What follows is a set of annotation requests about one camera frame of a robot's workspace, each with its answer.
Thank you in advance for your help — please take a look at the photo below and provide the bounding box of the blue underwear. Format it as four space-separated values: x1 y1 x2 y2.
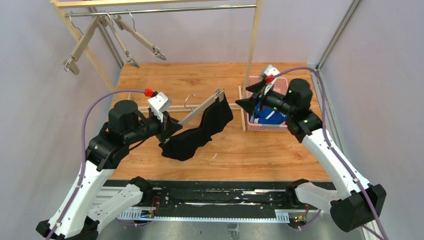
248 101 288 125

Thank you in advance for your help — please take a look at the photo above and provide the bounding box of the black underwear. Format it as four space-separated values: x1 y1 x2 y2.
159 96 234 162

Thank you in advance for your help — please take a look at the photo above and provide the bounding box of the hanger holding black underwear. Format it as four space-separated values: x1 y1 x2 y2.
178 88 225 126

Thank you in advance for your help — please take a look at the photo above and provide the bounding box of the beige clip hanger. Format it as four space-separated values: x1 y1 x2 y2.
106 12 140 68

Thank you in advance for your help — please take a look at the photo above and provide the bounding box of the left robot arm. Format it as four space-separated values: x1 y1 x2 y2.
36 95 181 240

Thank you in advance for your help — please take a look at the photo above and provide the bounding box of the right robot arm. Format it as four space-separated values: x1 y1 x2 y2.
236 78 387 232

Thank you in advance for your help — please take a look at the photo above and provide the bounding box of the empty hanger on rack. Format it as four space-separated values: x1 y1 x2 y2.
62 16 108 75

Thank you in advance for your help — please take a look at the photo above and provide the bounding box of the pink plastic basket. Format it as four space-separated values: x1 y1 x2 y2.
246 76 288 132

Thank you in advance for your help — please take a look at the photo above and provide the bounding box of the wooden clothes rack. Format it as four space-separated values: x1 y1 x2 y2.
50 0 265 133

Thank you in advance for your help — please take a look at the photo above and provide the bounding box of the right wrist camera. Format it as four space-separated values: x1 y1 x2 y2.
259 64 280 95

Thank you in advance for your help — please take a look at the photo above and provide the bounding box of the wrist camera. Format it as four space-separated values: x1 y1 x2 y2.
259 64 280 95
147 92 172 123

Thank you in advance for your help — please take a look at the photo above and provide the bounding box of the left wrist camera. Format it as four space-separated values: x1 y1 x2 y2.
147 92 172 123

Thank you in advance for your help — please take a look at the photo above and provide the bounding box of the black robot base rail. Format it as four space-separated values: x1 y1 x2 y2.
117 180 317 227

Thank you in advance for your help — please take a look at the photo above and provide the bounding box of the aluminium frame post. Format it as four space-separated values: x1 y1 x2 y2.
316 0 363 72

